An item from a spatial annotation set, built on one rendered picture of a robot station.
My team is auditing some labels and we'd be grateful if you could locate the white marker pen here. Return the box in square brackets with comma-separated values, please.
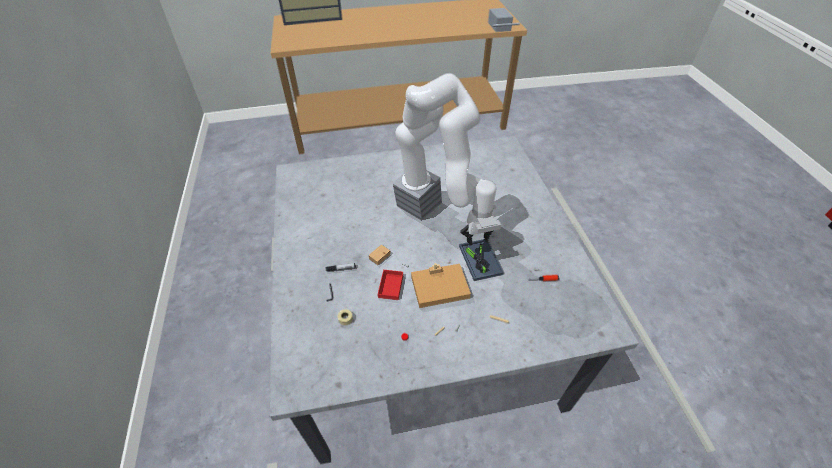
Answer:
[326, 263, 356, 271]

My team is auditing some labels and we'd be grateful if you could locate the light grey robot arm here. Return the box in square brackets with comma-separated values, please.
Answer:
[395, 73, 501, 234]

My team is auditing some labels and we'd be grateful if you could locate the red rectangular tray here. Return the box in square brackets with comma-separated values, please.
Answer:
[378, 269, 403, 300]

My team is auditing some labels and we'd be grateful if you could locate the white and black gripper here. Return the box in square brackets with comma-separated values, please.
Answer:
[460, 210, 493, 246]

